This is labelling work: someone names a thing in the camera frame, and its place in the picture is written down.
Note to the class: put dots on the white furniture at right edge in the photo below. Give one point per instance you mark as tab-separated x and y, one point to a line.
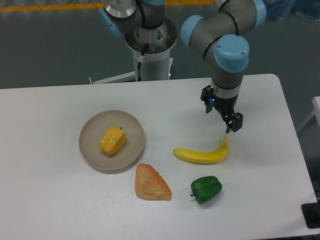
312	118

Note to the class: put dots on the black device at table edge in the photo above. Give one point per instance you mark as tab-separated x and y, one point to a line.
311	214

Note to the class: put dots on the beige round plate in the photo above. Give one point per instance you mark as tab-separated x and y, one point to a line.
93	131

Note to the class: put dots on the yellow bell pepper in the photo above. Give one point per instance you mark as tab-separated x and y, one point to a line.
113	140

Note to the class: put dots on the blue plastic bags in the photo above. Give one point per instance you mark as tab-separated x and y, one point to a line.
278	10

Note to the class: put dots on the green bell pepper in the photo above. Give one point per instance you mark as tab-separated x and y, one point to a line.
204	189

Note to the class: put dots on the yellow banana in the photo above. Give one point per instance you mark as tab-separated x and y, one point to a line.
203	157

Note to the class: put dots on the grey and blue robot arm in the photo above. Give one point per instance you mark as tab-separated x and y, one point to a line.
217	40

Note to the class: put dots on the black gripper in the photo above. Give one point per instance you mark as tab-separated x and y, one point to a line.
225	106

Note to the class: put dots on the golden triangular pastry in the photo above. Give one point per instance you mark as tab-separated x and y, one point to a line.
149	184

